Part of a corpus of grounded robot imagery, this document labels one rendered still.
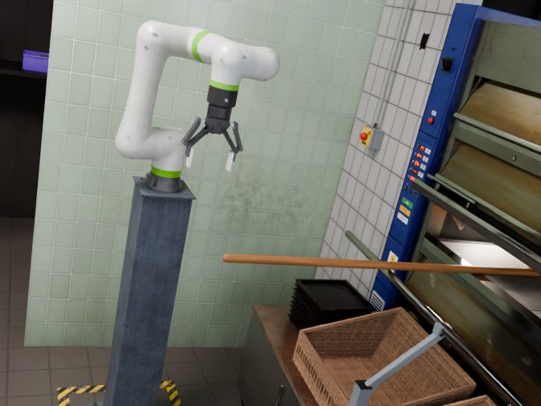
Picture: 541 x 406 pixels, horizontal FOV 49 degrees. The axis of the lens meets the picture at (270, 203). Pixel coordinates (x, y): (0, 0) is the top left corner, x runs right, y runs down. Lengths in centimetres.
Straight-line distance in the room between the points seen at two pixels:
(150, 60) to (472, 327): 154
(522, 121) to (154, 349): 175
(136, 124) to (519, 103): 140
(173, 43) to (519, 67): 124
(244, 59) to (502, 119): 102
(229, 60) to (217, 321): 208
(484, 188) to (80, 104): 186
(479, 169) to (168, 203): 123
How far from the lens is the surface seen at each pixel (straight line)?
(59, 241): 323
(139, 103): 223
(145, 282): 253
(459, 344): 188
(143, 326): 264
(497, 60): 246
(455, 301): 251
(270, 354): 277
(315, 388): 245
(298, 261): 201
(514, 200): 226
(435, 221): 267
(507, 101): 239
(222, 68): 182
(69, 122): 302
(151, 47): 216
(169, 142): 234
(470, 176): 246
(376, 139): 303
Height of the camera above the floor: 199
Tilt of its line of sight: 18 degrees down
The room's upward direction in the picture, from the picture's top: 12 degrees clockwise
